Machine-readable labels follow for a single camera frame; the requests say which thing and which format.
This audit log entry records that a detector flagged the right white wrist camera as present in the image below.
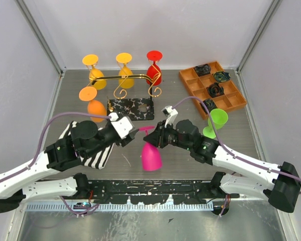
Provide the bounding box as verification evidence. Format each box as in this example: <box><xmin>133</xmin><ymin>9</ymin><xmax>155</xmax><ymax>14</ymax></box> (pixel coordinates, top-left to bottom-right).
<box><xmin>162</xmin><ymin>106</ymin><xmax>178</xmax><ymax>128</ymax></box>

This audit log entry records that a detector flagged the dark green rose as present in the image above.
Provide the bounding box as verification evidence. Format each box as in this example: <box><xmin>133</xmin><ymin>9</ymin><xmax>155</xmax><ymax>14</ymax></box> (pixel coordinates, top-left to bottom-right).
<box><xmin>213</xmin><ymin>71</ymin><xmax>231</xmax><ymax>83</ymax></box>

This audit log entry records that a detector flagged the dark rose bottom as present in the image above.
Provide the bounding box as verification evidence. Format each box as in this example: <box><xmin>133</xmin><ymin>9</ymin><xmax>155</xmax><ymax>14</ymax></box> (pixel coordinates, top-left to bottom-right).
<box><xmin>201</xmin><ymin>98</ymin><xmax>217</xmax><ymax>114</ymax></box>

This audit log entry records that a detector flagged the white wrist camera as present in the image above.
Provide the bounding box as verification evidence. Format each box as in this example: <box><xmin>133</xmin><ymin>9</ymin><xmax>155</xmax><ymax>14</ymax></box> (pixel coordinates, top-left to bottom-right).
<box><xmin>162</xmin><ymin>106</ymin><xmax>178</xmax><ymax>128</ymax></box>
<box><xmin>108</xmin><ymin>112</ymin><xmax>134</xmax><ymax>140</ymax></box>

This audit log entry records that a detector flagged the dark rose top left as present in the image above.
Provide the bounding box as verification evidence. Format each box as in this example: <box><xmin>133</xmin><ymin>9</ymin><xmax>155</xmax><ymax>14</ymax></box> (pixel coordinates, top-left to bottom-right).
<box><xmin>194</xmin><ymin>64</ymin><xmax>211</xmax><ymax>77</ymax></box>

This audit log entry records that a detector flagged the red plastic wine glass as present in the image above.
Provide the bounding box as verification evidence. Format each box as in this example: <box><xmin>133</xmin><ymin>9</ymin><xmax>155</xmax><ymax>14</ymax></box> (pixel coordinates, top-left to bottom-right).
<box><xmin>146</xmin><ymin>50</ymin><xmax>163</xmax><ymax>86</ymax></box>

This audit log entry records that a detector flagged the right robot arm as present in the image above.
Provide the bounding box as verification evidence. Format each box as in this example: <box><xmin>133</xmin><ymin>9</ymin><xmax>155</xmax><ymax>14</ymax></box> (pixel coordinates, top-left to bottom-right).
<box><xmin>144</xmin><ymin>119</ymin><xmax>301</xmax><ymax>213</ymax></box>

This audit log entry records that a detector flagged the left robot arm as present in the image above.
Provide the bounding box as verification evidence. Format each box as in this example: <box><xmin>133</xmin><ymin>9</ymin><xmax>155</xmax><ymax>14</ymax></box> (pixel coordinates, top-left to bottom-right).
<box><xmin>0</xmin><ymin>118</ymin><xmax>138</xmax><ymax>213</ymax></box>

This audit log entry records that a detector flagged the black white striped cloth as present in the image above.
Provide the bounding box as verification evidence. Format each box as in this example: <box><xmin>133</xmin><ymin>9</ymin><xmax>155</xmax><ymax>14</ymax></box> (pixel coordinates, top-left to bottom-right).
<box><xmin>58</xmin><ymin>121</ymin><xmax>114</xmax><ymax>170</ymax></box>

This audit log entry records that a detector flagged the dark red rose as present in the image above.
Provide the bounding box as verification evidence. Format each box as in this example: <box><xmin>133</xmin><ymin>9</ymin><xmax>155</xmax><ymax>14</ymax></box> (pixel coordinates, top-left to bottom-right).
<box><xmin>208</xmin><ymin>83</ymin><xmax>224</xmax><ymax>98</ymax></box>

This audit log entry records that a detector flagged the yellow plastic wine glass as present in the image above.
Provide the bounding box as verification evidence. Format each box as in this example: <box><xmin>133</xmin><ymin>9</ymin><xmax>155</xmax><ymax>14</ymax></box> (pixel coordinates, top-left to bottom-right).
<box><xmin>82</xmin><ymin>54</ymin><xmax>106</xmax><ymax>90</ymax></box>

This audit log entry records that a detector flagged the pink plastic wine glass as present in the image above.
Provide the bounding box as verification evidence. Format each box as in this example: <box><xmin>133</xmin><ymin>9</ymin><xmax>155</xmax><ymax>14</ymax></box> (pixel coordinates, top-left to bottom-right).
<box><xmin>138</xmin><ymin>126</ymin><xmax>163</xmax><ymax>172</ymax></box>

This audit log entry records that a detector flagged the gold wine glass rack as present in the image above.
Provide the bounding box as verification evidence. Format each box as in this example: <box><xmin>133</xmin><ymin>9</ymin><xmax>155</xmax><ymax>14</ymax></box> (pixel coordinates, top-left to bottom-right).
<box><xmin>94</xmin><ymin>74</ymin><xmax>158</xmax><ymax>121</ymax></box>

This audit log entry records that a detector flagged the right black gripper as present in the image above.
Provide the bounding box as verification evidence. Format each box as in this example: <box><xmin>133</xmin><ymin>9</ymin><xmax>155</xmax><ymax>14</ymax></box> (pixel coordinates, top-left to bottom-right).
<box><xmin>144</xmin><ymin>119</ymin><xmax>192</xmax><ymax>151</ymax></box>

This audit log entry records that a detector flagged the orange plastic wine glass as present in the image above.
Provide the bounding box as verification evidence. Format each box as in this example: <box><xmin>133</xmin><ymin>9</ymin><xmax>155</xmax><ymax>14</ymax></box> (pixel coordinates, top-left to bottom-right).
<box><xmin>79</xmin><ymin>86</ymin><xmax>107</xmax><ymax>116</ymax></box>

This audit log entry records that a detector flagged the white slotted cable duct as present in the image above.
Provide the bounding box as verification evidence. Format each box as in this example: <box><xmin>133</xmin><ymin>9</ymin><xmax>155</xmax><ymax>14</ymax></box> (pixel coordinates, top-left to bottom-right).
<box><xmin>25</xmin><ymin>201</ymin><xmax>214</xmax><ymax>212</ymax></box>

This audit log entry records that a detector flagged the orange compartment tray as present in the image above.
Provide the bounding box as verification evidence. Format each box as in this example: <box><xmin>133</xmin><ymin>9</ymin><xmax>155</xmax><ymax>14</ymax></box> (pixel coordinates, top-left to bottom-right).
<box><xmin>179</xmin><ymin>61</ymin><xmax>247</xmax><ymax>112</ymax></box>

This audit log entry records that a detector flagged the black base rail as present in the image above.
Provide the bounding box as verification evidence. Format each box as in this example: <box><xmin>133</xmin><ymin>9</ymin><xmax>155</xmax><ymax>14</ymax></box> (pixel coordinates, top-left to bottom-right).
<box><xmin>60</xmin><ymin>178</ymin><xmax>241</xmax><ymax>206</ymax></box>

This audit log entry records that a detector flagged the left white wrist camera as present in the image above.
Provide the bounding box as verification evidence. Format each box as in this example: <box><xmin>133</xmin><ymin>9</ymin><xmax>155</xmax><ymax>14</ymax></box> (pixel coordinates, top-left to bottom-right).
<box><xmin>108</xmin><ymin>112</ymin><xmax>134</xmax><ymax>140</ymax></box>

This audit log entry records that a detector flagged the green plastic wine glass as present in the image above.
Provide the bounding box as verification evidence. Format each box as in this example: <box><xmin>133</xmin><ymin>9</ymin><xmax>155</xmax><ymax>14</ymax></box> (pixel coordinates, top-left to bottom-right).
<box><xmin>203</xmin><ymin>108</ymin><xmax>228</xmax><ymax>139</ymax></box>

